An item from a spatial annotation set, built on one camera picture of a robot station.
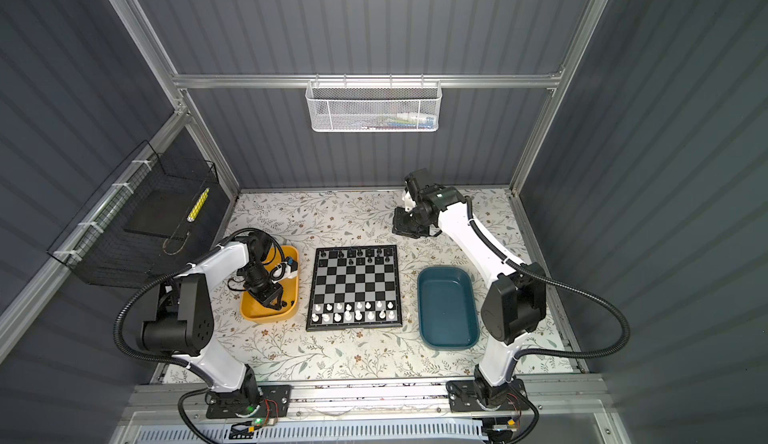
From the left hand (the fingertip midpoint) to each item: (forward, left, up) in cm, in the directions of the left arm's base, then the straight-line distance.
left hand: (268, 303), depth 88 cm
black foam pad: (+13, +21, +27) cm, 36 cm away
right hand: (+11, -39, +17) cm, 44 cm away
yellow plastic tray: (+5, -7, +11) cm, 14 cm away
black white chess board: (+4, -26, -1) cm, 26 cm away
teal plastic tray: (-6, -53, +1) cm, 53 cm away
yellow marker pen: (+16, +14, +25) cm, 33 cm away
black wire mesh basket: (+1, +28, +28) cm, 40 cm away
